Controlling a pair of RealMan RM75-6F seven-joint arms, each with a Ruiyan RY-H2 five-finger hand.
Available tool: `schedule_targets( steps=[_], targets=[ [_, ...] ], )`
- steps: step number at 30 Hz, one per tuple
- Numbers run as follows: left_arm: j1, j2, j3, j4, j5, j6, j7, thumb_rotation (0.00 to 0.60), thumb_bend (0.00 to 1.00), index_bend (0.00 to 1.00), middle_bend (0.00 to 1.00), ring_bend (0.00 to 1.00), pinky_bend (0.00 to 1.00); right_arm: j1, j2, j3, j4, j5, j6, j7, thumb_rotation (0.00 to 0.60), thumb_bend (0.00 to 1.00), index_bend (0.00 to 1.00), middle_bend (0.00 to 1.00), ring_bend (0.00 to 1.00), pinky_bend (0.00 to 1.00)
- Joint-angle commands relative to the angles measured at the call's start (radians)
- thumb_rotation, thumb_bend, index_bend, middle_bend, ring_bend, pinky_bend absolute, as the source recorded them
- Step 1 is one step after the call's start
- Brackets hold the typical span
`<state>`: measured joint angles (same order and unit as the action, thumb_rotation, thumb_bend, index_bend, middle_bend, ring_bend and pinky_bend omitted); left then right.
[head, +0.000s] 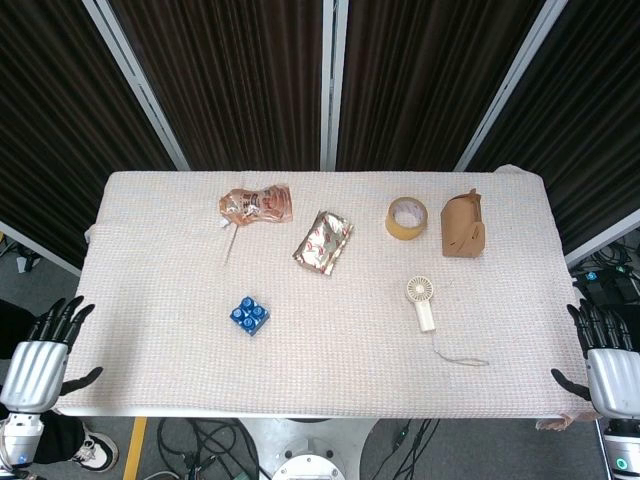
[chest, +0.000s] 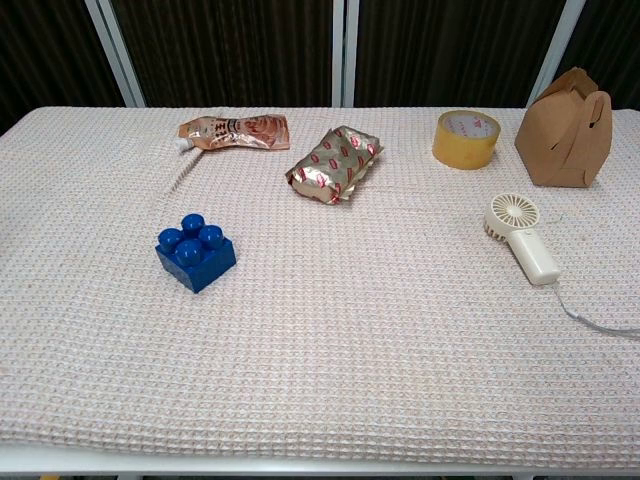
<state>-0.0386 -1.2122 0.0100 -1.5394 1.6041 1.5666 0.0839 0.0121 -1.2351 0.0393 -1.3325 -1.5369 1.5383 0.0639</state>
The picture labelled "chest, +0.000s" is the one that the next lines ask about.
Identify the white handheld fan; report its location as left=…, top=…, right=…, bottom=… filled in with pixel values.
left=482, top=192, right=562, bottom=287

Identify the pink waffle weave tablecloth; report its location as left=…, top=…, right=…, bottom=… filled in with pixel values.
left=0, top=105, right=640, bottom=457

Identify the gold foil snack package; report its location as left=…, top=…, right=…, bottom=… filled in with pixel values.
left=285, top=125, right=385, bottom=205

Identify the blue toy building block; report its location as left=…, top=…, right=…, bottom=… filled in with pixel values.
left=154, top=213, right=237, bottom=295

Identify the orange spouted drink pouch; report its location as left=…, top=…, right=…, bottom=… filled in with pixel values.
left=173, top=114, right=291, bottom=152

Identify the yellow packing tape roll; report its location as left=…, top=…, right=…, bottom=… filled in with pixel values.
left=432, top=110, right=502, bottom=171

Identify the brown kraft paper box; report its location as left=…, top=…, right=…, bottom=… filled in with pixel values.
left=514, top=67, right=614, bottom=189

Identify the white metal frame post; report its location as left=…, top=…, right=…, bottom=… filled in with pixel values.
left=331, top=0, right=360, bottom=109
left=83, top=0, right=147, bottom=108
left=526, top=0, right=587, bottom=109

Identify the white fan wrist strap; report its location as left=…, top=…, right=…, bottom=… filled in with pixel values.
left=551, top=280, right=640, bottom=342

